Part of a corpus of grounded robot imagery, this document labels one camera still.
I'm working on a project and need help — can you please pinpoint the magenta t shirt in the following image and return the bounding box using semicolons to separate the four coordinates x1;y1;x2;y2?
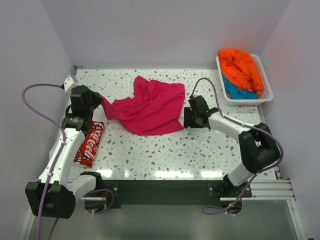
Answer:
101;76;186;136

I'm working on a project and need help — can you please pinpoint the orange t shirt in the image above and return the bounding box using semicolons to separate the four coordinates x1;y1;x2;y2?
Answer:
218;49;264;98

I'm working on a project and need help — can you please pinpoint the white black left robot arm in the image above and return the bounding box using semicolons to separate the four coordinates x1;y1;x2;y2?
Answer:
25;83;104;219

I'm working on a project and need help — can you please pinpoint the white plastic basket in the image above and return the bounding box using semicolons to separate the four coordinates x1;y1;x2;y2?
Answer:
216;54;274;106

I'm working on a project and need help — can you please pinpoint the folded white red t shirt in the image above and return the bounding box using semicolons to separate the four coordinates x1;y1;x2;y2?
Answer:
72;121;105;169

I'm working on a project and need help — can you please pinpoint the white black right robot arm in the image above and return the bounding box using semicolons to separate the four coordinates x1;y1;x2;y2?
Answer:
183;95;281;197

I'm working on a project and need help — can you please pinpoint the blue t shirt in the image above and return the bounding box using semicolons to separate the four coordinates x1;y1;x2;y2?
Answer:
222;74;258;100

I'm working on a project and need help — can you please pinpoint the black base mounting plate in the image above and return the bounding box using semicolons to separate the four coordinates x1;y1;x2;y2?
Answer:
74;178;252;216

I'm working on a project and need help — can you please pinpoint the aluminium rail frame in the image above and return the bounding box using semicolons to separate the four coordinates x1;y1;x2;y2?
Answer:
18;154;301;240

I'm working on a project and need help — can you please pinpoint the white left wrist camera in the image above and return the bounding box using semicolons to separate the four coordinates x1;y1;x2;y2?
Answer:
63;74;80;94

